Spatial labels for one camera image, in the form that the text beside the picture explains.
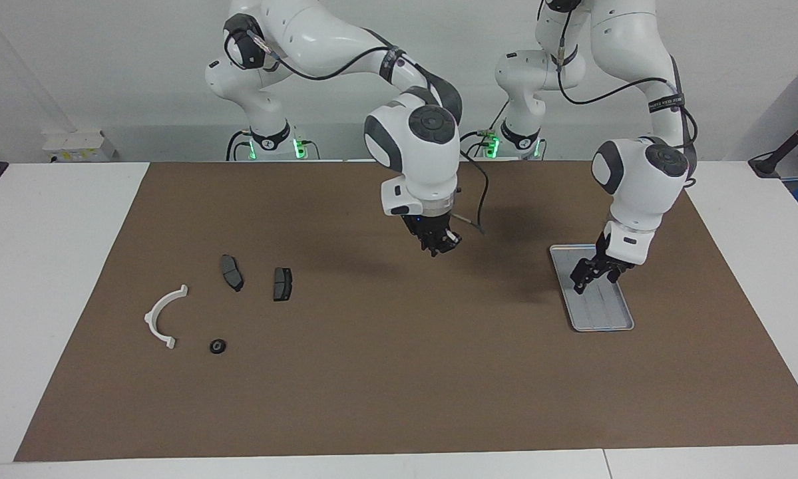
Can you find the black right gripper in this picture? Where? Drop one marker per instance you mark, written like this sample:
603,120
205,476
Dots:
425,226

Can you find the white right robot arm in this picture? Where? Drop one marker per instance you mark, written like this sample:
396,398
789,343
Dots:
418,153

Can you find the curved dark brake pad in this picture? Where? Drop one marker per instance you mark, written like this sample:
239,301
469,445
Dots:
232,273

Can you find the white power box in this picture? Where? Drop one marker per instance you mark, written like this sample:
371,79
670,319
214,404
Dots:
79,146

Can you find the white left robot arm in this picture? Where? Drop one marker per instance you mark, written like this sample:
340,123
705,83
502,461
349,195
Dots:
638,179

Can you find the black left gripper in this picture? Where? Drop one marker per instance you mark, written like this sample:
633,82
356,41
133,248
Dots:
605,258

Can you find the rectangular dark brake pad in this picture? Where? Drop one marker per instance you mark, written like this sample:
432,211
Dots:
282,285

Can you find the brown table mat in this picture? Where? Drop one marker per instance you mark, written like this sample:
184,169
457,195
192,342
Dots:
372,386

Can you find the silver metal tray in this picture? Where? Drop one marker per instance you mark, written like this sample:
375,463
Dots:
601,313

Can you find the white semicircular bracket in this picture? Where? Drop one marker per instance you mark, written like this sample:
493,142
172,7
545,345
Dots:
152,322

